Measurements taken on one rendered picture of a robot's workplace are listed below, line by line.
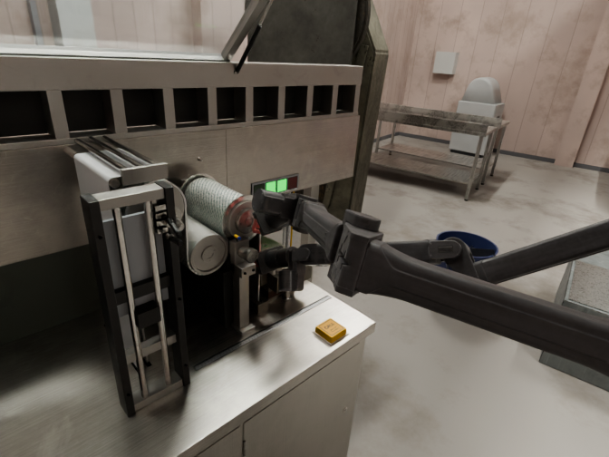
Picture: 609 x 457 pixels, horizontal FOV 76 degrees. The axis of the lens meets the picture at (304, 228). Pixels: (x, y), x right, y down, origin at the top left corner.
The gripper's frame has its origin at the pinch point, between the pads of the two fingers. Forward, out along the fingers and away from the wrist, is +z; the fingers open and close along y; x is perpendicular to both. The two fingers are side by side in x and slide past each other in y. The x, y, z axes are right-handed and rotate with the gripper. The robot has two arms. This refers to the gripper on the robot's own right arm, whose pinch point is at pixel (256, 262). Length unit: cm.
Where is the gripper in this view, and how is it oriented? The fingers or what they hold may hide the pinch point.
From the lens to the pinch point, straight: 126.8
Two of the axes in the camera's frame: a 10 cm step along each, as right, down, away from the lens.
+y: 7.2, -2.4, 6.5
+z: -6.4, 1.5, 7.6
